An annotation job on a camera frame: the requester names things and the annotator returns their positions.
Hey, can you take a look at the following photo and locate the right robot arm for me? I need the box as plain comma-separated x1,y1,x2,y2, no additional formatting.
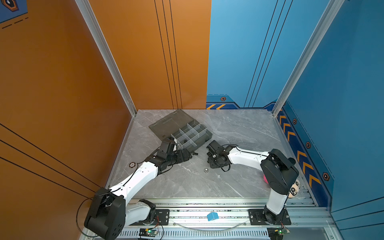
207,141,301,226

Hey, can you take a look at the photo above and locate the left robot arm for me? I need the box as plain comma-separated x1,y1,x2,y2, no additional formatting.
84,139,192,240

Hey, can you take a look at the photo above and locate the grey plastic organizer box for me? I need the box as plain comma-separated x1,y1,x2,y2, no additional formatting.
149,110,213,153

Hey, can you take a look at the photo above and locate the left circuit board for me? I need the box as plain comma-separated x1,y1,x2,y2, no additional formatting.
138,228,159,240

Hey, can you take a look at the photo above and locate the circuit board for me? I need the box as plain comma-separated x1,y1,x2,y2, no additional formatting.
138,228,159,240
267,229,291,240

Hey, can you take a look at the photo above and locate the plush doll toy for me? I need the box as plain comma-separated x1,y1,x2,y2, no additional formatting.
264,175,300,201

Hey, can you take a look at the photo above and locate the right circuit board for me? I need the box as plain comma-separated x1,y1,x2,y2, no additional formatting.
267,229,291,240

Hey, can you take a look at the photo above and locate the blue block on rail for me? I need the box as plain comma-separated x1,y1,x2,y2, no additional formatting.
207,212,219,222

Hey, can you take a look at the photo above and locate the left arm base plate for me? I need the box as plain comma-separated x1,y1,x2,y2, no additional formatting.
143,209,170,226

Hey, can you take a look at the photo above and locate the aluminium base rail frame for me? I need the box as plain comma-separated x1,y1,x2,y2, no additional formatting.
78,197,344,240

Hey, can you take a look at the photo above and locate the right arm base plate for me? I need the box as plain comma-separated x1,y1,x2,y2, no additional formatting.
248,209,292,226

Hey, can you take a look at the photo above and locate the left aluminium corner post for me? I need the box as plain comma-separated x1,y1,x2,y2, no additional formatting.
75,0,137,117

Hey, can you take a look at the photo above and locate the aluminium corner post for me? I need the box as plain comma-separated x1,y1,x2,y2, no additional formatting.
75,0,137,117
272,0,345,118

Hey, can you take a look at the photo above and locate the right aluminium corner post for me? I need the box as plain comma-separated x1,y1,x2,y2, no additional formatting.
272,0,345,118

